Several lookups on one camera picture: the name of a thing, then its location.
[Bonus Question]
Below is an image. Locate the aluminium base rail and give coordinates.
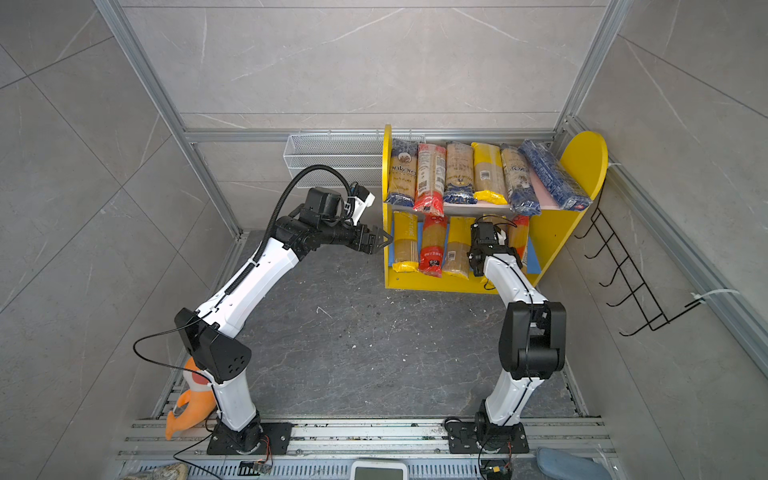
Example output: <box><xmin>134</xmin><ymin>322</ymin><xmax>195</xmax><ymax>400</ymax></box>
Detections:
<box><xmin>106</xmin><ymin>418</ymin><xmax>625</xmax><ymax>479</ymax></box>

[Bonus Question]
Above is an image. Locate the blue Barilla spaghetti box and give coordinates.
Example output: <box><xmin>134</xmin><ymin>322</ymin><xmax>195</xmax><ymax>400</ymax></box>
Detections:
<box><xmin>518</xmin><ymin>139</ymin><xmax>592</xmax><ymax>211</ymax></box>

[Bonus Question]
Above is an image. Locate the left black cable conduit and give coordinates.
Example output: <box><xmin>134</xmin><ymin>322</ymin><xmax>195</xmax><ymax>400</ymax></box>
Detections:
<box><xmin>224</xmin><ymin>164</ymin><xmax>355</xmax><ymax>295</ymax></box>

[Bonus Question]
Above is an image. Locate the yellow Pastatime spaghetti bag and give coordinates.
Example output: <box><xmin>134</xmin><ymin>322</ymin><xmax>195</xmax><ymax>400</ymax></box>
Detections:
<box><xmin>392</xmin><ymin>212</ymin><xmax>419</xmax><ymax>273</ymax></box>

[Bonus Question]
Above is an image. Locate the yellow end spaghetti bag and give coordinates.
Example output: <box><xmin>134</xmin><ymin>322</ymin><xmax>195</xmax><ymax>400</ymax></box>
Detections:
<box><xmin>471</xmin><ymin>142</ymin><xmax>508</xmax><ymax>205</ymax></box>

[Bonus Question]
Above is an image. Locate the red label spaghetti bag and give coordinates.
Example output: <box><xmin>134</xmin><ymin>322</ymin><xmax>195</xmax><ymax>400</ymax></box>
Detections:
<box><xmin>414</xmin><ymin>143</ymin><xmax>447</xmax><ymax>217</ymax></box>

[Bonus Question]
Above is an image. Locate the white wire mesh basket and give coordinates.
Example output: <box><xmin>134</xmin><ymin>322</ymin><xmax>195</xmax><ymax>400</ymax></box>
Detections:
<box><xmin>283</xmin><ymin>131</ymin><xmax>384</xmax><ymax>188</ymax></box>

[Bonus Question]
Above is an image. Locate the blue Sankara spaghetti bag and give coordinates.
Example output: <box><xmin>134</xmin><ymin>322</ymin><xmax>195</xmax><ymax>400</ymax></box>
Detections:
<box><xmin>385</xmin><ymin>139</ymin><xmax>418</xmax><ymax>208</ymax></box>

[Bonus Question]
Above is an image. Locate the dark blue end spaghetti bag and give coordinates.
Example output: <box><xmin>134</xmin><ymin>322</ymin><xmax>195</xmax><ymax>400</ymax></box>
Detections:
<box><xmin>444</xmin><ymin>142</ymin><xmax>477</xmax><ymax>205</ymax></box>

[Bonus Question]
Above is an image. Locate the plain yellow top spaghetti bag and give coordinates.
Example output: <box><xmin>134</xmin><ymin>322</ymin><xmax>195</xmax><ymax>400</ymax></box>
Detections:
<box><xmin>442</xmin><ymin>216</ymin><xmax>474</xmax><ymax>279</ymax></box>

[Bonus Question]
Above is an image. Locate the blue trim spaghetti bag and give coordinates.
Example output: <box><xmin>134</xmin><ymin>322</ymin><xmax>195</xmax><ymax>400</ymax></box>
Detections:
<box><xmin>500</xmin><ymin>144</ymin><xmax>541</xmax><ymax>216</ymax></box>

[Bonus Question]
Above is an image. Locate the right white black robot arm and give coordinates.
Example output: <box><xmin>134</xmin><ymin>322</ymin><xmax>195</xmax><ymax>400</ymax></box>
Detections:
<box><xmin>468</xmin><ymin>218</ymin><xmax>567</xmax><ymax>451</ymax></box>

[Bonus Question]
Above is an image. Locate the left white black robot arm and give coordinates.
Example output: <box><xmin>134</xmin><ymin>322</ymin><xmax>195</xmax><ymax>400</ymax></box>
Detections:
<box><xmin>174</xmin><ymin>185</ymin><xmax>393</xmax><ymax>454</ymax></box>

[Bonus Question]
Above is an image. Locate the thin red spaghetti bag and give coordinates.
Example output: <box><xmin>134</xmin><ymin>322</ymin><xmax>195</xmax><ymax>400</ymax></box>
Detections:
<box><xmin>419</xmin><ymin>216</ymin><xmax>447</xmax><ymax>278</ymax></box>

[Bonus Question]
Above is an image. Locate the orange plush toy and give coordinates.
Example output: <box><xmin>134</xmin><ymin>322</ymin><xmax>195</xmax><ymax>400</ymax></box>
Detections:
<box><xmin>165</xmin><ymin>358</ymin><xmax>216</xmax><ymax>441</ymax></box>

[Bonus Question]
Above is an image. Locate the white digital scale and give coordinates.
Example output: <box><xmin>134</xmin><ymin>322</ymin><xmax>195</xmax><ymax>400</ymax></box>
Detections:
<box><xmin>350</xmin><ymin>459</ymin><xmax>409</xmax><ymax>480</ymax></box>

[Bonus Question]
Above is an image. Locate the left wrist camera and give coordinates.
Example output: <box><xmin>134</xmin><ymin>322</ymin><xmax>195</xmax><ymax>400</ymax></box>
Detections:
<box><xmin>346</xmin><ymin>182</ymin><xmax>375</xmax><ymax>226</ymax></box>

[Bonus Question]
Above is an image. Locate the yellow pink blue wooden shelf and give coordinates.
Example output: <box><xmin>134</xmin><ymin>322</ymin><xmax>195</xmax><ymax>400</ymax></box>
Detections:
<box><xmin>384</xmin><ymin>131</ymin><xmax>608</xmax><ymax>294</ymax></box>

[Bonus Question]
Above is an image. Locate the blue grey cloth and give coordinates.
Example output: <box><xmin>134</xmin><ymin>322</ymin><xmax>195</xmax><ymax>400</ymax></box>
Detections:
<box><xmin>536</xmin><ymin>448</ymin><xmax>612</xmax><ymax>480</ymax></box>

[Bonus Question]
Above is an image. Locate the black wire hook rack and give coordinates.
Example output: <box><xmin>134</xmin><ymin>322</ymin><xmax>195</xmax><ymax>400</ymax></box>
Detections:
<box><xmin>576</xmin><ymin>191</ymin><xmax>705</xmax><ymax>338</ymax></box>

